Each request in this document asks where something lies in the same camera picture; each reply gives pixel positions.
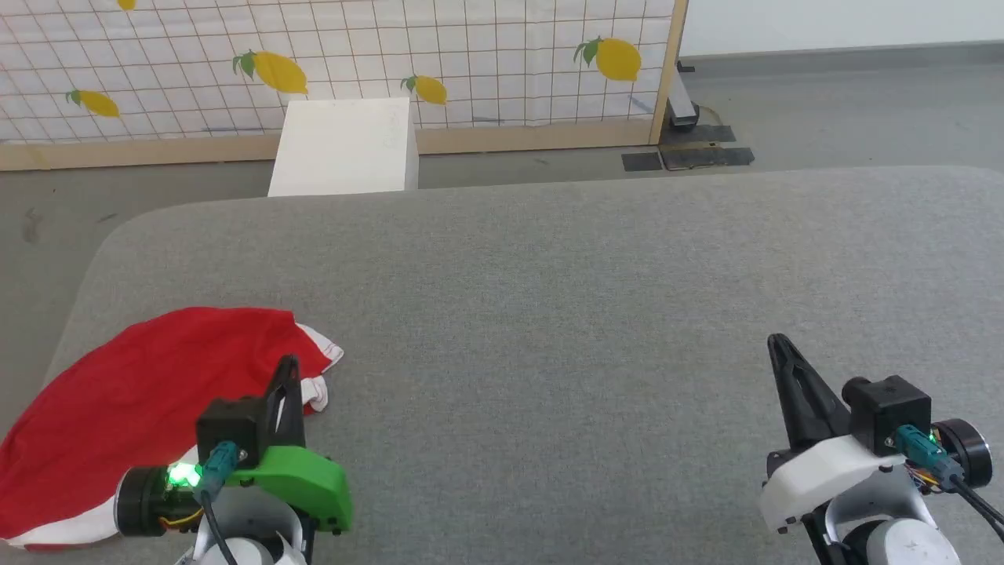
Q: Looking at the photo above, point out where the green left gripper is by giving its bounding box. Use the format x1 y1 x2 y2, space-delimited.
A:
115 354 355 539

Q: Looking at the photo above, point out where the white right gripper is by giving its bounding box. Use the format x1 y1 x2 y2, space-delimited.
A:
758 334 994 536

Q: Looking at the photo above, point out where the red garment with white trim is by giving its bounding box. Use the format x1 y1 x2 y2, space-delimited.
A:
0 307 345 551

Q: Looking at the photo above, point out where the white rectangular box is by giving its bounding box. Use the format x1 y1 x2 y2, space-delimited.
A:
267 97 420 198

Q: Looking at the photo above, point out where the grey fabric sofa seat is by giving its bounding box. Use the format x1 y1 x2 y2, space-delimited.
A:
0 166 1004 565

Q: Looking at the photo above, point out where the black floor plate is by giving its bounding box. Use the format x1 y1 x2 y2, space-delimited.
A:
659 123 737 147

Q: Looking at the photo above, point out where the black metal stand foot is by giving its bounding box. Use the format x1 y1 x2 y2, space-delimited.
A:
665 61 701 131

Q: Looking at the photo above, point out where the left cable with teal plug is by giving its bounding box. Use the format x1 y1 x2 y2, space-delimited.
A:
194 440 241 565

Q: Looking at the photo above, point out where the cable with teal plug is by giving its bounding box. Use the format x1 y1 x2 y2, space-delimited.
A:
896 425 1004 544
194 440 241 565

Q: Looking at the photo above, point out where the right cable with teal plug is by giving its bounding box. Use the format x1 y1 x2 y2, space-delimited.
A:
896 425 1004 544

